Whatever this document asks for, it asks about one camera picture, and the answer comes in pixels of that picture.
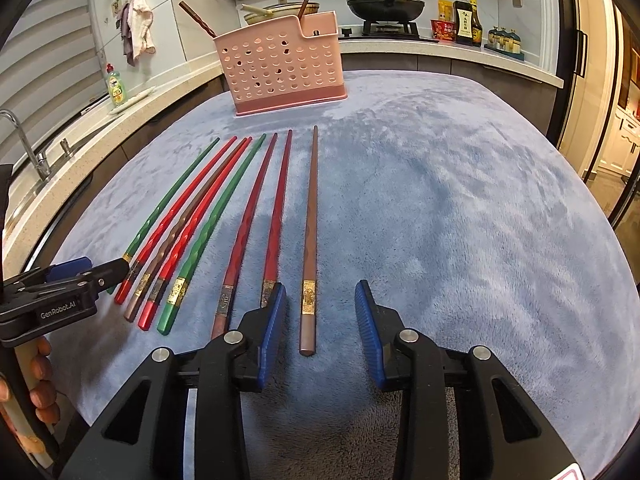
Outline green dish soap bottle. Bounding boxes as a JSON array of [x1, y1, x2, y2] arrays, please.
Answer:
[[106, 63, 129, 107]]

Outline pink white hanging towel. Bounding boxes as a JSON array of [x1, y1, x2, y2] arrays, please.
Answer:
[[127, 0, 156, 56]]

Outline large soy sauce bottle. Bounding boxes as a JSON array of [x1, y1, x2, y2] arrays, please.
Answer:
[[452, 0, 475, 44]]

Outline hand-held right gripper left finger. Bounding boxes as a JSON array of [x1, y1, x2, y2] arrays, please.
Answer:
[[60, 282, 288, 480]]

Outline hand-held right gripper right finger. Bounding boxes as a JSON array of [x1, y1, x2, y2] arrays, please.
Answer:
[[354, 280, 583, 480]]

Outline red instant noodle cup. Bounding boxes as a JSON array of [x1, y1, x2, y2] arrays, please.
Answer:
[[431, 19, 458, 42]]

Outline black wok with lid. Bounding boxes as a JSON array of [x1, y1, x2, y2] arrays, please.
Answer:
[[346, 0, 426, 23]]

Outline black gas stove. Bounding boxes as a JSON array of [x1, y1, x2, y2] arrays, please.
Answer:
[[340, 20, 437, 42]]

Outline white window blinds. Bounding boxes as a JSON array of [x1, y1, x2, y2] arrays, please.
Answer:
[[0, 0, 97, 128]]

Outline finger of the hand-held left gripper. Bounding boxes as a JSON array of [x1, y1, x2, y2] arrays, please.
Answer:
[[15, 256, 94, 288], [75, 258, 132, 293]]

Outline pink perforated utensil holder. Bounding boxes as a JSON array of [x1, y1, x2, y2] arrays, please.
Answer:
[[214, 10, 348, 118]]

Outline white tray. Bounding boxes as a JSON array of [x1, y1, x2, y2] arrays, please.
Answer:
[[107, 85, 156, 114]]

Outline person's left hand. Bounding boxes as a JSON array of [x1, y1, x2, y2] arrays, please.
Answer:
[[27, 336, 62, 427]]

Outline blue plush mat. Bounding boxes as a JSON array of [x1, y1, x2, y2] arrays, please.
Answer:
[[50, 70, 632, 480]]

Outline beige cooking pan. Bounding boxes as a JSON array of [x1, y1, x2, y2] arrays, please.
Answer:
[[243, 2, 321, 26]]

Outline spice jar set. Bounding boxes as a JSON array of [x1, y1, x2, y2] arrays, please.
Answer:
[[484, 25, 526, 61]]

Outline green chopstick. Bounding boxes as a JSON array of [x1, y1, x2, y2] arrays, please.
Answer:
[[107, 137, 221, 295], [156, 133, 267, 336]]

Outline chrome faucet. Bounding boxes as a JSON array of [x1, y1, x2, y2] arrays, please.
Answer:
[[0, 110, 52, 182]]

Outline grey refrigerator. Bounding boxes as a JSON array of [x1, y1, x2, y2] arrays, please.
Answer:
[[547, 0, 618, 171]]

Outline purple hanging cloth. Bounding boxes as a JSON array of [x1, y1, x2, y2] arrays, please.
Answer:
[[117, 2, 137, 67]]

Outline dark red chopstick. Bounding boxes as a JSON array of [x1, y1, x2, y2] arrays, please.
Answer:
[[211, 132, 278, 341], [260, 130, 294, 308]]

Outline white cabinet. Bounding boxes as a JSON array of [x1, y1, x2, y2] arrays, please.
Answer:
[[597, 105, 640, 182]]

